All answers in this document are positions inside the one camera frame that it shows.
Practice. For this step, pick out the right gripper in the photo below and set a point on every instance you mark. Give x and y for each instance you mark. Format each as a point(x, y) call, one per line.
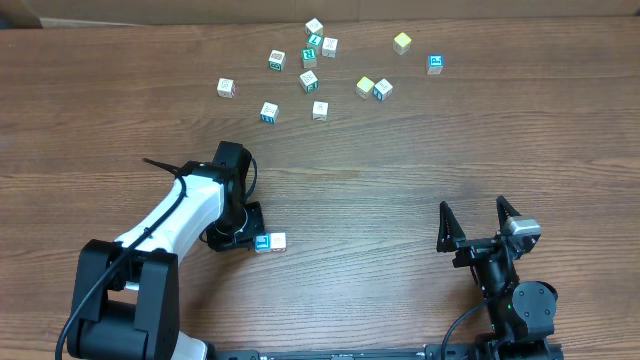
point(452, 239)

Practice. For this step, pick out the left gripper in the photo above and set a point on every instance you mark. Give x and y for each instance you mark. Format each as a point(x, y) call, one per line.
point(220, 241)

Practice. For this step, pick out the red-edged wooden block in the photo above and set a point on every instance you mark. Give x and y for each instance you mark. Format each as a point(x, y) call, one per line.
point(262, 243)

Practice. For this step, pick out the red picture wooden block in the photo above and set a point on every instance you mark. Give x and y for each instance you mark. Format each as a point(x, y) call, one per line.
point(278, 242)

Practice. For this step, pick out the blue-sided wooden block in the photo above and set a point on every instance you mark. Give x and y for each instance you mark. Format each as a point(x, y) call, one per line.
point(382, 89)

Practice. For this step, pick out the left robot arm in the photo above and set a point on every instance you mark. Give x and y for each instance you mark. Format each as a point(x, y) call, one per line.
point(125, 303)

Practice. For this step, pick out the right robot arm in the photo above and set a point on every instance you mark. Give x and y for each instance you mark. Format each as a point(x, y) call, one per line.
point(521, 313)

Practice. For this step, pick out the blue-edged wooden block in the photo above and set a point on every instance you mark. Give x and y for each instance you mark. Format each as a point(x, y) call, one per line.
point(269, 112)

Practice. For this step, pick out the red S wooden block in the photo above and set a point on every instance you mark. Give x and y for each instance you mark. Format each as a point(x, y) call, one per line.
point(226, 88)

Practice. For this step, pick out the plain A wooden block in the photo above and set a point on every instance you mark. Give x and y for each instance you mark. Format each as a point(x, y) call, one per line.
point(320, 111)

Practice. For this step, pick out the green-edged wooden block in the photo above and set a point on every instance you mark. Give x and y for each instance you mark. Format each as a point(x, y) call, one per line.
point(309, 81)

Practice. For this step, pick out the blue P wooden block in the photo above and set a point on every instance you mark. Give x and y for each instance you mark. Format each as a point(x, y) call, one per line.
point(435, 64)

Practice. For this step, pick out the green B wooden block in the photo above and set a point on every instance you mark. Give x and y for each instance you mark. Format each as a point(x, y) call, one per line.
point(277, 60)

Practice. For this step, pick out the yellow top block lower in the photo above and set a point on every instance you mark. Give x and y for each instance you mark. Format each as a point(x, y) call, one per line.
point(364, 87)

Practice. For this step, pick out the yellow block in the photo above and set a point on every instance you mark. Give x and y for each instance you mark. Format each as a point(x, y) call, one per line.
point(402, 43)
point(364, 87)

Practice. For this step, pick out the green R wooden block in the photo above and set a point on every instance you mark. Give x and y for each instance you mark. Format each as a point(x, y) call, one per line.
point(309, 58)

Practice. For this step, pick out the yellow top block upper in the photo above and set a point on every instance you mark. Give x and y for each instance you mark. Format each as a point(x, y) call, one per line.
point(402, 43)

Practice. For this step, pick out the white X wooden block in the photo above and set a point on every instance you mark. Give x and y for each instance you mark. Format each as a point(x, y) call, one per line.
point(329, 47)

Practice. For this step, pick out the green L wooden block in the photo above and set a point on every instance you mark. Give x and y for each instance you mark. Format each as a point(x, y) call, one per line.
point(315, 42)

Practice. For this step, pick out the top white wooden block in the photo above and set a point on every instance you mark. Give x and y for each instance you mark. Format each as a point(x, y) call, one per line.
point(314, 26)

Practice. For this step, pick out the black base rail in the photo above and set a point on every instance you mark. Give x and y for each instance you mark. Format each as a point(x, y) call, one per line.
point(345, 354)

